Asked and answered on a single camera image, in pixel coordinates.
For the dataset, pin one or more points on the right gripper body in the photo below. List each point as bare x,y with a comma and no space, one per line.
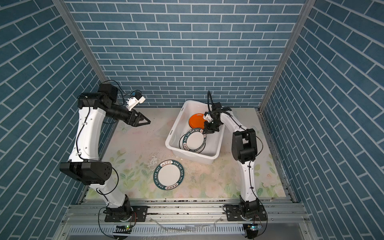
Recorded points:
211,127

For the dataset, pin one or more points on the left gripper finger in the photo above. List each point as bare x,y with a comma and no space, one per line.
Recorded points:
142,118
142,124

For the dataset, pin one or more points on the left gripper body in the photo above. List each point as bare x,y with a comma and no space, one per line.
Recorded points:
130,121

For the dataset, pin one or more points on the orange plate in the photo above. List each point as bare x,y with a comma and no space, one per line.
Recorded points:
197,121

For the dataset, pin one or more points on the green-rimmed lettered plate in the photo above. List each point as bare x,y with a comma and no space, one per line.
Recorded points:
168,175
195,140

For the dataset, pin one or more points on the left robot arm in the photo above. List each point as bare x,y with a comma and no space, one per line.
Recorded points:
84,164

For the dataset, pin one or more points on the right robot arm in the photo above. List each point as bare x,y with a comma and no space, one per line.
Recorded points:
244,150

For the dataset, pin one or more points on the white plastic bin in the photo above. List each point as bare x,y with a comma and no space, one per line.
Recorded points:
174,142

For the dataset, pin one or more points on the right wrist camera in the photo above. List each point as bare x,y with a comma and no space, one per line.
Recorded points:
214,109

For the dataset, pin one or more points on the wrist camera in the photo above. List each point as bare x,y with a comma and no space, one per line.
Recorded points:
136,97
214,109

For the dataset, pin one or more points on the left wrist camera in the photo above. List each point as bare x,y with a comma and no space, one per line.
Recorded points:
136,97

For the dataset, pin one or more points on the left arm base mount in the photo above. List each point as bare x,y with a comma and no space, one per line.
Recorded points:
134,214

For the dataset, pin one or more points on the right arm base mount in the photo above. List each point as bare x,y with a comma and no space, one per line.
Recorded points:
250,211

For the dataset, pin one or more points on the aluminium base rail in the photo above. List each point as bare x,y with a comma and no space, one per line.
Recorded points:
286,220

